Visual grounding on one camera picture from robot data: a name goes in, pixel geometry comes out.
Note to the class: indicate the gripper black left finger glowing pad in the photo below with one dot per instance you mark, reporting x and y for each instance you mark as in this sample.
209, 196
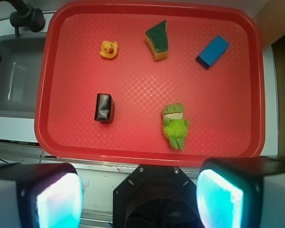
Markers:
46, 195

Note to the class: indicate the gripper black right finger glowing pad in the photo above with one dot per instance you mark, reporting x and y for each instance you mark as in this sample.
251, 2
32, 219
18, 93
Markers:
242, 192

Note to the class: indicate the black toy faucet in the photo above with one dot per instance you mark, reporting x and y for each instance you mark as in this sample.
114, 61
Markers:
25, 16

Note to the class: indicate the grey toy sink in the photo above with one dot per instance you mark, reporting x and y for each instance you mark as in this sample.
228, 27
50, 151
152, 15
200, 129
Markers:
19, 80

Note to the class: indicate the red plastic tray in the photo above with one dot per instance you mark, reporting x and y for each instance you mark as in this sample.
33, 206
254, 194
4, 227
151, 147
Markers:
225, 104

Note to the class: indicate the blue rectangular block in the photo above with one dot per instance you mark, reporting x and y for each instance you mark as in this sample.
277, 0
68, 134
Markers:
212, 52

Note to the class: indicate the green and yellow sponge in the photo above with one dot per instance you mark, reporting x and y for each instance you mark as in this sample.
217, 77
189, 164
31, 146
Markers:
157, 40

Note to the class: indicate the black wrapped block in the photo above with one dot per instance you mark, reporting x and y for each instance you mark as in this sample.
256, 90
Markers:
105, 107

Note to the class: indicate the green plush frog toy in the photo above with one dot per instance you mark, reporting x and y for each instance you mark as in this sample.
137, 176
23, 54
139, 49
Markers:
175, 127

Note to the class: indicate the yellow rubber duck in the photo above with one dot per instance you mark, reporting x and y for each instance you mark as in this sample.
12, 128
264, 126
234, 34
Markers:
109, 49

